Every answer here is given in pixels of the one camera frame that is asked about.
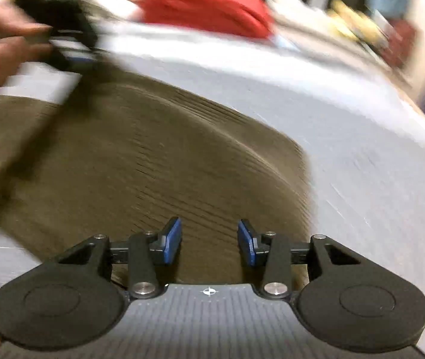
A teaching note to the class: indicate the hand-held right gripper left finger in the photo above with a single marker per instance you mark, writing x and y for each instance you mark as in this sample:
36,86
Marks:
173,240

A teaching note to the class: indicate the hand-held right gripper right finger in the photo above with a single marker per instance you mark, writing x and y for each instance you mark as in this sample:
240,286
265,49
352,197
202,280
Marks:
244,240

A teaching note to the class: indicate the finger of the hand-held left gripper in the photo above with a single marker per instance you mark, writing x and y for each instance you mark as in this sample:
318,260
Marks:
79,54

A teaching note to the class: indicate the olive green pants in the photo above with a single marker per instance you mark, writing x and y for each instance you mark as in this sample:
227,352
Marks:
141,149

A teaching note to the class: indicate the person's left hand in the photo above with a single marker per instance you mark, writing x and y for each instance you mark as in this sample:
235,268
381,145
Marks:
6,56

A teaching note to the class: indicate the red cloth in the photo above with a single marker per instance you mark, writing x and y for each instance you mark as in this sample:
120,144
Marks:
205,5

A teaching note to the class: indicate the grey bed sheet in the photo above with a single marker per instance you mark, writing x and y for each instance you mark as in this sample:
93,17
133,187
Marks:
366,157

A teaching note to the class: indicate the yellow plush toy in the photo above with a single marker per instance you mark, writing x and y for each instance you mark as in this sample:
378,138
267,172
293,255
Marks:
354,22

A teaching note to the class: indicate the dark red object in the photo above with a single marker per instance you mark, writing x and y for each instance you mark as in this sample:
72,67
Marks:
401,43

